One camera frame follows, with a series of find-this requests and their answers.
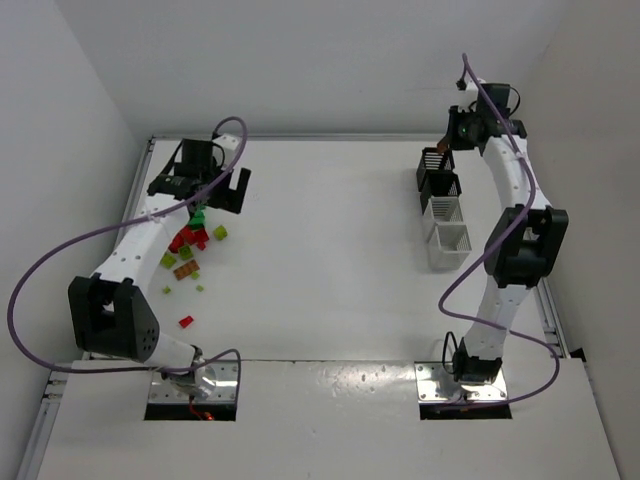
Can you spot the metal base plate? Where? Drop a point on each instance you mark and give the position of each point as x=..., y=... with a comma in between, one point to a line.
x=216, y=383
x=435, y=386

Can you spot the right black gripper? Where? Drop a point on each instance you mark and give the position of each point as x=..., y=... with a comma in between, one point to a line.
x=451, y=132

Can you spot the aluminium frame rail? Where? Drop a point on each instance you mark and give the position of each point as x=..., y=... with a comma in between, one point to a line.
x=56, y=382
x=551, y=323

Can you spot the white mesh container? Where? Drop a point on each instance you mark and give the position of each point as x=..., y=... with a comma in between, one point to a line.
x=449, y=246
x=439, y=211

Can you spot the orange lego plate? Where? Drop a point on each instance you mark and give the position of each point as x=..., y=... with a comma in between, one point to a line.
x=186, y=270

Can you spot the yellow-green lego cube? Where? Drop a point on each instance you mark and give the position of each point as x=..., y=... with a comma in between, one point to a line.
x=219, y=233

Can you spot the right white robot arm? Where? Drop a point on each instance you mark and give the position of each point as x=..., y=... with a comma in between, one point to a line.
x=525, y=242

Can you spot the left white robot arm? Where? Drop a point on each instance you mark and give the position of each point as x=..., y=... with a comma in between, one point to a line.
x=109, y=310

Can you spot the far black mesh container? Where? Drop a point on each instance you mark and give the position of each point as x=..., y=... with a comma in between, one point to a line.
x=431, y=160

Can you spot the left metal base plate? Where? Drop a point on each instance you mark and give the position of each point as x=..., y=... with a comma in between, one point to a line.
x=216, y=383

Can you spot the right aluminium frame rail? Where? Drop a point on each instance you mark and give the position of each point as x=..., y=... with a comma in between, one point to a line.
x=551, y=323

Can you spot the red lego pile brick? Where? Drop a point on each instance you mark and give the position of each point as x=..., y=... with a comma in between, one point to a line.
x=189, y=237

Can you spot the near white mesh container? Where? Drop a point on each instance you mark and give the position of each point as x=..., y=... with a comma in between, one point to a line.
x=449, y=246

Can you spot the lime lego brick with hole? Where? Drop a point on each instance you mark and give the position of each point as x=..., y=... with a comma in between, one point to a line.
x=167, y=261

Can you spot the left aluminium frame rail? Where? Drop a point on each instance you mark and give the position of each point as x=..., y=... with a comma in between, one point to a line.
x=56, y=382

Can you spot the black mesh container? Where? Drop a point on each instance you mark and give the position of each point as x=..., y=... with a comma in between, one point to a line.
x=439, y=184
x=431, y=160

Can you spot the small red lego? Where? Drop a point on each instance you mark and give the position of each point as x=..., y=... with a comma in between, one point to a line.
x=186, y=322

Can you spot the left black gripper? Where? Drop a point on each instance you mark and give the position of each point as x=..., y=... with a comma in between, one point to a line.
x=226, y=195

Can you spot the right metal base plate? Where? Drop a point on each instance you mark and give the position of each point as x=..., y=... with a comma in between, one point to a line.
x=435, y=386

